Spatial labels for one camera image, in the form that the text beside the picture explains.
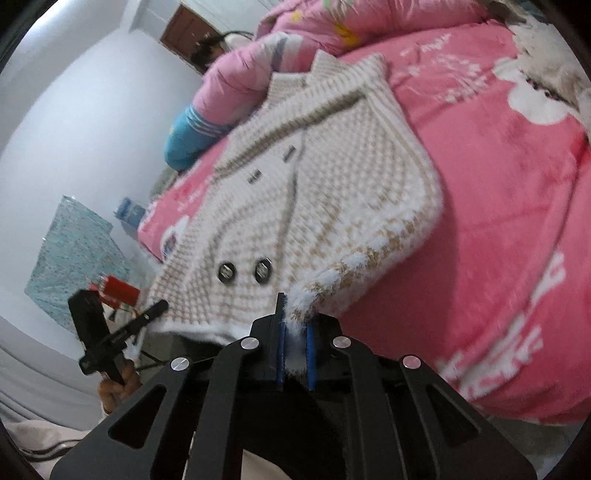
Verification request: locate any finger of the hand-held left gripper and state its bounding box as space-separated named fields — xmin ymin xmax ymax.
xmin=107 ymin=300 xmax=169 ymax=348

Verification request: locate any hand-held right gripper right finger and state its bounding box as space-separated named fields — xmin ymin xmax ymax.
xmin=305 ymin=316 xmax=539 ymax=480

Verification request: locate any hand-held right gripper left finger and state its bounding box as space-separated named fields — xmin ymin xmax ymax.
xmin=48 ymin=292 xmax=289 ymax=480

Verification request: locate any beige checked knit coat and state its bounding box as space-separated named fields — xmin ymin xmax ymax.
xmin=148 ymin=52 xmax=446 ymax=370

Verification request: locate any person's left hand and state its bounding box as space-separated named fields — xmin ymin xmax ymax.
xmin=97 ymin=357 xmax=141 ymax=414

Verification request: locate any red object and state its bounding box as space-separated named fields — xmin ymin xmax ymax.
xmin=92 ymin=274 xmax=140 ymax=305

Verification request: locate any teal patterned cloth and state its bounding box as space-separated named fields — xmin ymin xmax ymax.
xmin=24 ymin=195 xmax=139 ymax=329

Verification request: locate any blue tissue packet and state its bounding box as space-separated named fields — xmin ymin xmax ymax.
xmin=114 ymin=198 xmax=147 ymax=228

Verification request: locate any white cloth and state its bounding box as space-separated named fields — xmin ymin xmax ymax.
xmin=0 ymin=415 xmax=93 ymax=480

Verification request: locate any grey-green patterned pillow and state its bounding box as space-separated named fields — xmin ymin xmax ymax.
xmin=150 ymin=167 xmax=181 ymax=204

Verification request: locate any pink floral bed sheet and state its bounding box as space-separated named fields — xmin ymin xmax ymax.
xmin=137 ymin=18 xmax=591 ymax=423

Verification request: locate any pink and blue floral quilt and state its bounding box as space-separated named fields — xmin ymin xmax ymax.
xmin=164 ymin=0 xmax=490 ymax=171

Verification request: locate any brown wooden door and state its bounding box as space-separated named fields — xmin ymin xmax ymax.
xmin=159 ymin=4 xmax=225 ymax=75

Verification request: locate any beige fluffy cloth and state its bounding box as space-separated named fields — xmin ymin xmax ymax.
xmin=501 ymin=0 xmax=591 ymax=116

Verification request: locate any black cable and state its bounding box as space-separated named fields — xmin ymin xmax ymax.
xmin=23 ymin=440 xmax=81 ymax=462

